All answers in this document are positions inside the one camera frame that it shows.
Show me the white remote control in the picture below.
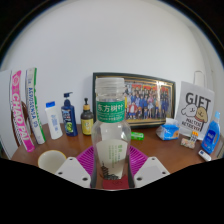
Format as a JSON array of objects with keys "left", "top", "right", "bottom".
[{"left": 197, "top": 149, "right": 213, "bottom": 163}]

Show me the small green pack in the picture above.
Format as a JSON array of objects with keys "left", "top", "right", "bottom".
[{"left": 130, "top": 131, "right": 145, "bottom": 141}]

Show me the blue detergent bottle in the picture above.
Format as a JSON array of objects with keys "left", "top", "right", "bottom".
[{"left": 200, "top": 111, "right": 222, "bottom": 155}]

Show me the small orange and white box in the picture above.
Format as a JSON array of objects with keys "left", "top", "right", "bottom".
[{"left": 189, "top": 130, "right": 200, "bottom": 141}]

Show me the blue tissue pack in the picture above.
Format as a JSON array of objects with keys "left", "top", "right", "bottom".
[{"left": 155, "top": 117, "right": 181, "bottom": 141}]

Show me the clear green-labelled drink bottle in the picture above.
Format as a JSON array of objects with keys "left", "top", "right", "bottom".
[{"left": 90, "top": 77, "right": 133, "bottom": 190}]

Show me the dark yellow-labelled pump bottle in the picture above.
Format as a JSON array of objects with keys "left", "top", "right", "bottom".
[{"left": 80, "top": 97, "right": 95, "bottom": 136}]

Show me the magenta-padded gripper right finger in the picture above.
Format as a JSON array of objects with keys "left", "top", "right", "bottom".
[{"left": 128, "top": 145, "right": 171, "bottom": 189}]

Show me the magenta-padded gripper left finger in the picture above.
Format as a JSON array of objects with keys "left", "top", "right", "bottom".
[{"left": 54, "top": 145, "right": 98, "bottom": 189}]

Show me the white paper gift bag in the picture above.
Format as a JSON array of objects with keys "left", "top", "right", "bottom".
[{"left": 174, "top": 70, "right": 216, "bottom": 133}]

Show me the white mug with yellow rim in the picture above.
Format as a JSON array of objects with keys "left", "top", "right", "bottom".
[{"left": 37, "top": 149, "right": 68, "bottom": 175}]

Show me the framed group photo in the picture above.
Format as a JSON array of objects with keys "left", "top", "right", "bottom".
[{"left": 92, "top": 71, "right": 177, "bottom": 130}]

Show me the pink and white tube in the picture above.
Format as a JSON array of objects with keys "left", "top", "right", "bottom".
[{"left": 9, "top": 69, "right": 36, "bottom": 153}]

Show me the dark blue pump bottle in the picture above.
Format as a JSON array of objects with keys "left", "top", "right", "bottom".
[{"left": 60, "top": 91, "right": 79, "bottom": 138}]

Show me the small clear snack packet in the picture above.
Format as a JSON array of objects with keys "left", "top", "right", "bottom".
[{"left": 180, "top": 137, "right": 197, "bottom": 150}]

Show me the white bottle with blue cap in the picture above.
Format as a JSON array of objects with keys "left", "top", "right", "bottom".
[{"left": 44, "top": 101, "right": 64, "bottom": 140}]

